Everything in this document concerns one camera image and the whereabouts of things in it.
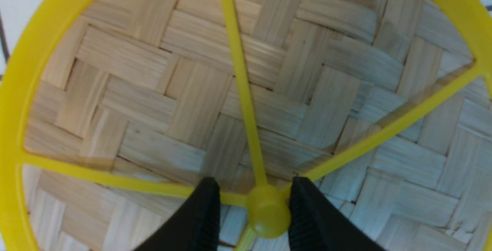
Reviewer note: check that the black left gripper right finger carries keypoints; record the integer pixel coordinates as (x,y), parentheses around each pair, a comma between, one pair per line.
(317,225)

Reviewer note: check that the yellow bamboo steamer lid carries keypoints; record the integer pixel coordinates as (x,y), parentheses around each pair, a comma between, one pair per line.
(113,110)

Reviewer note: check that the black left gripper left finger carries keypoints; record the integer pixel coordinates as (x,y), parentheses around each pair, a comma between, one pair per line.
(195,226)

